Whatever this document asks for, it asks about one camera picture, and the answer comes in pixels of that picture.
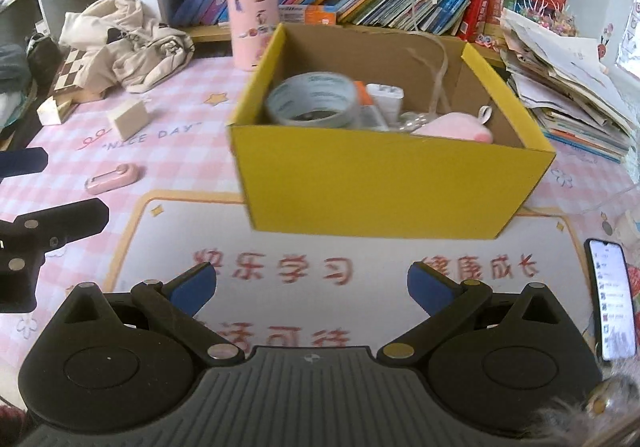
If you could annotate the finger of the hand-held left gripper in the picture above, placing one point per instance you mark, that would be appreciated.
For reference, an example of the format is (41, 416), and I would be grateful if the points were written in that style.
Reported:
(55, 227)
(25, 162)

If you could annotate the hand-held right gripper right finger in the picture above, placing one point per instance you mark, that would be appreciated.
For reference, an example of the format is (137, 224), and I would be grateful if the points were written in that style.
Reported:
(427, 284)

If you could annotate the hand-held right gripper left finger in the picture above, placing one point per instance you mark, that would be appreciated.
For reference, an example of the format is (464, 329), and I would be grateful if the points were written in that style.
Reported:
(192, 284)

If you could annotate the yellow cardboard box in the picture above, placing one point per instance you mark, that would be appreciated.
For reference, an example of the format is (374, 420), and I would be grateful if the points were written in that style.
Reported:
(375, 177)

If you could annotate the pink plush toy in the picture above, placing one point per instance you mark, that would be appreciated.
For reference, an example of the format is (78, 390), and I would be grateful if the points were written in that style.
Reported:
(450, 127)

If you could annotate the pearl hair clip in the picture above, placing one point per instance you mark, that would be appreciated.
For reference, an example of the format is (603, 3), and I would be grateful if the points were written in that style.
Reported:
(412, 121)

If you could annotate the orange white tube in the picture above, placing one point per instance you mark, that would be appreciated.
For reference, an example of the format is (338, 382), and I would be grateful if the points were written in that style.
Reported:
(367, 112)

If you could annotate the white charger adapter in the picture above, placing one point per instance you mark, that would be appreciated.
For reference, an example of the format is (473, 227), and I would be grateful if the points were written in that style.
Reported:
(387, 97)

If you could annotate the pink checkered desktop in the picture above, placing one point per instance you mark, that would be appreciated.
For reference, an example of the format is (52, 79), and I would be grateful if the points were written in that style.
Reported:
(175, 162)

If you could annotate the pale wooden block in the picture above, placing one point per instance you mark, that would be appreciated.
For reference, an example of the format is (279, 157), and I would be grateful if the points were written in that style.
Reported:
(50, 111)

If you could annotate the pink utility knife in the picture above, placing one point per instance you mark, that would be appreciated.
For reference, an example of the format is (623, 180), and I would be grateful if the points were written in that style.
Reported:
(115, 177)

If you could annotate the wooden chessboard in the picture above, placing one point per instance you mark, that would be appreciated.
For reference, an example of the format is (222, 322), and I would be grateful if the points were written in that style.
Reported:
(72, 72)

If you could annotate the black bag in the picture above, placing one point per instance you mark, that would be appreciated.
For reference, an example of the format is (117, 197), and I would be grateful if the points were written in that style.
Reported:
(42, 54)

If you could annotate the white tissue packet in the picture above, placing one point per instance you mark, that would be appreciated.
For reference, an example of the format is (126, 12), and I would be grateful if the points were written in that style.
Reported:
(129, 119)

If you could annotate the beige cloth bag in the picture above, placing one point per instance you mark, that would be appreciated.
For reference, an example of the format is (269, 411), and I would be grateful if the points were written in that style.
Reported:
(130, 47)

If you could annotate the smartphone with chat screen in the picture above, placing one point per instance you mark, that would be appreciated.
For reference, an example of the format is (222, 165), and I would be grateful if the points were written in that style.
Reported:
(612, 297)

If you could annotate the dark red clothing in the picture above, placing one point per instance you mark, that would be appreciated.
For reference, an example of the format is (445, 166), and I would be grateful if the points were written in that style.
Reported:
(10, 427)

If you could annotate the stack of papers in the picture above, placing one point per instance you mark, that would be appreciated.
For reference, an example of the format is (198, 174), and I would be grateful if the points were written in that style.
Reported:
(565, 77)

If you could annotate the pink cylinder with stickers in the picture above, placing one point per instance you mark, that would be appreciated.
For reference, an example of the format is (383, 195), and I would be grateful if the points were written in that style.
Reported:
(250, 27)

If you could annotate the orange white small box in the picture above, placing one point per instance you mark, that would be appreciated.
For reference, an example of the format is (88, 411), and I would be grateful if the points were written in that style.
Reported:
(315, 16)

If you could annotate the colourful paper flowers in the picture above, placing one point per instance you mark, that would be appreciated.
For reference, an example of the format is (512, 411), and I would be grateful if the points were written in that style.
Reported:
(550, 19)

